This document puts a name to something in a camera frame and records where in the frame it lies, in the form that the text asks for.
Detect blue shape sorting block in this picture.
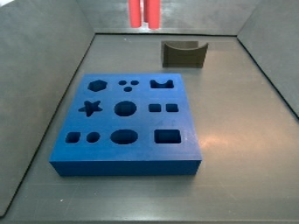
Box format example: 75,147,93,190
49,73,201,176

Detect dark curved cradle holder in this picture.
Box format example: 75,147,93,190
161,40,209,68

